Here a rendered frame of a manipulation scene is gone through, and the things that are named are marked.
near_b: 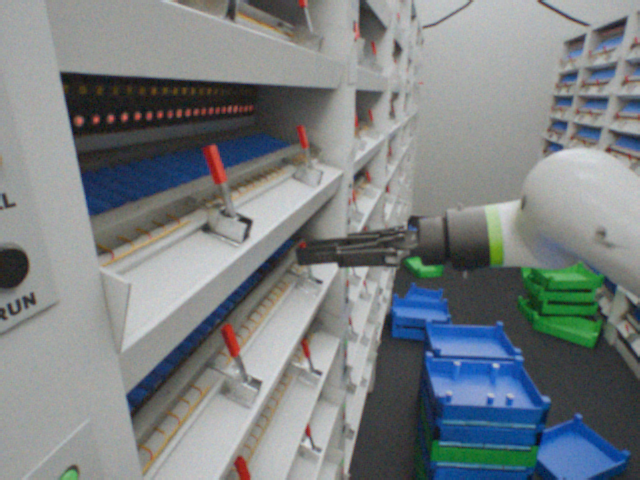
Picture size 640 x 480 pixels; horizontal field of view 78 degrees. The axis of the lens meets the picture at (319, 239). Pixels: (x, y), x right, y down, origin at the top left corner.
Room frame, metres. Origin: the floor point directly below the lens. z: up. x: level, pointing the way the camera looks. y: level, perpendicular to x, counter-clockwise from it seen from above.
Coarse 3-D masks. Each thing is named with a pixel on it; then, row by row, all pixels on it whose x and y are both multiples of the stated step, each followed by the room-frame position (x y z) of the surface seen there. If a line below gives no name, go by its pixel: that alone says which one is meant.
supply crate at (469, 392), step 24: (432, 360) 1.07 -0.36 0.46; (456, 360) 1.07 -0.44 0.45; (432, 384) 0.96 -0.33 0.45; (456, 384) 1.02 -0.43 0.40; (480, 384) 1.02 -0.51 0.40; (504, 384) 1.02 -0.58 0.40; (528, 384) 0.98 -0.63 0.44; (456, 408) 0.88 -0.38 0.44; (480, 408) 0.87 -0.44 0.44; (504, 408) 0.87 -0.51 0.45; (528, 408) 0.86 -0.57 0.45
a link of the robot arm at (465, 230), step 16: (464, 208) 0.57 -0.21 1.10; (480, 208) 0.55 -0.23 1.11; (448, 224) 0.54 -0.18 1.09; (464, 224) 0.53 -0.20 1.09; (480, 224) 0.53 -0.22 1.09; (448, 240) 0.53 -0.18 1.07; (464, 240) 0.52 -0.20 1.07; (480, 240) 0.51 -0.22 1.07; (448, 256) 0.54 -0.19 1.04; (464, 256) 0.52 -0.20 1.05; (480, 256) 0.51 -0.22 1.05; (464, 272) 0.56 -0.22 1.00
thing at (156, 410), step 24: (288, 264) 0.65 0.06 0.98; (264, 288) 0.55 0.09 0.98; (240, 312) 0.48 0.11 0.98; (216, 336) 0.42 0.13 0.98; (240, 336) 0.45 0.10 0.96; (192, 360) 0.37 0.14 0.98; (168, 384) 0.33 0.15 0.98; (192, 384) 0.35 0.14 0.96; (144, 408) 0.30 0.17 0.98; (168, 408) 0.31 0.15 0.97; (192, 408) 0.33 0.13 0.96; (144, 432) 0.28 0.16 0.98
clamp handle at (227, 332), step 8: (224, 328) 0.37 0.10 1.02; (232, 328) 0.38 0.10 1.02; (224, 336) 0.37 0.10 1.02; (232, 336) 0.37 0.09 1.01; (232, 344) 0.37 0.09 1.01; (232, 352) 0.36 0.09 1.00; (240, 360) 0.37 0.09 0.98; (240, 368) 0.36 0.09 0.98; (240, 376) 0.36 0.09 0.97; (248, 376) 0.37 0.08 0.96
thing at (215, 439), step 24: (336, 264) 0.75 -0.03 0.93; (264, 312) 0.53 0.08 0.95; (288, 312) 0.54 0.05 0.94; (312, 312) 0.56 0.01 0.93; (264, 336) 0.48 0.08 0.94; (288, 336) 0.49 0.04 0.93; (216, 360) 0.41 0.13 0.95; (264, 360) 0.43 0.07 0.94; (288, 360) 0.47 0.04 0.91; (264, 384) 0.39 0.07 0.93; (216, 408) 0.34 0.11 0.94; (240, 408) 0.35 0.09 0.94; (168, 432) 0.30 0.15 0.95; (192, 432) 0.31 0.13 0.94; (216, 432) 0.31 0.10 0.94; (240, 432) 0.32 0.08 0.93; (144, 456) 0.27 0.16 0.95; (192, 456) 0.28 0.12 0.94; (216, 456) 0.29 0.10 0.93
